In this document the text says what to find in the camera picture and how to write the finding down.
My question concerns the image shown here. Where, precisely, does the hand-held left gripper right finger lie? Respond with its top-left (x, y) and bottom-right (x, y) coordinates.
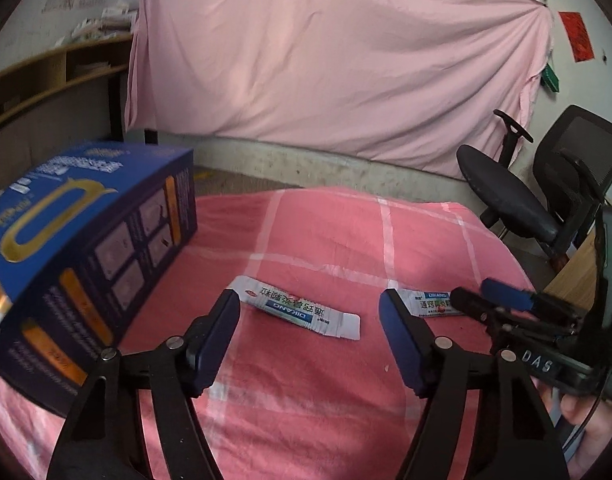
top-left (378, 290), bottom-right (572, 480)

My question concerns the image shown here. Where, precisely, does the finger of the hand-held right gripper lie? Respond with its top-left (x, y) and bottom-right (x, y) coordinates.
top-left (480, 277), bottom-right (573, 322)
top-left (450, 287), bottom-right (504, 325)

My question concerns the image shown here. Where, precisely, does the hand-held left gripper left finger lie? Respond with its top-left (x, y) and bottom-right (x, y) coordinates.
top-left (46, 289), bottom-right (242, 480)

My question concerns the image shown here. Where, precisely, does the white and blue sachet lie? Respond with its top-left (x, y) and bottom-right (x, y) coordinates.
top-left (227, 275), bottom-right (362, 342)
top-left (397, 287), bottom-right (471, 319)

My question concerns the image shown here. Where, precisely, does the blue cardboard box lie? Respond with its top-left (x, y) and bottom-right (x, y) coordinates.
top-left (0, 142), bottom-right (198, 419)

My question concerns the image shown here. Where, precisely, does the person's right hand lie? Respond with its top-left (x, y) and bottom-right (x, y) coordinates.
top-left (536, 377), bottom-right (612, 480)

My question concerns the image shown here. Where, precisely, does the wooden cabinet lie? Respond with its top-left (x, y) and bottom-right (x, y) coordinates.
top-left (541, 232), bottom-right (605, 297)

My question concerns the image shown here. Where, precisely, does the black office chair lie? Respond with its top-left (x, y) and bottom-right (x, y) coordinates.
top-left (457, 105), bottom-right (612, 263)

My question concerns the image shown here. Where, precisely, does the pink checked tablecloth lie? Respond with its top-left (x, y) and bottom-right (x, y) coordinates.
top-left (0, 185), bottom-right (563, 480)

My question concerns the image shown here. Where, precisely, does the green hanging tag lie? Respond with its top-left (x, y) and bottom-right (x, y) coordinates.
top-left (540, 62), bottom-right (561, 94)

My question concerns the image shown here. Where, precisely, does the hanging pink sheet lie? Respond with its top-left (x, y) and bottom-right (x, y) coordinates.
top-left (123, 0), bottom-right (555, 182)

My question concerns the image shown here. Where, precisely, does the pile of white papers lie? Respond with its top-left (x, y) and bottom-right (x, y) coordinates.
top-left (70, 2), bottom-right (139, 44)

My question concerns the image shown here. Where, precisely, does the red paper wall decoration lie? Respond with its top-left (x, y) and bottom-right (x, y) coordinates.
top-left (558, 11), bottom-right (596, 64)

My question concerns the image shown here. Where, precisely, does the wooden wall shelf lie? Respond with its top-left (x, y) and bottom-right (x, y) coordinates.
top-left (0, 30), bottom-right (135, 142)

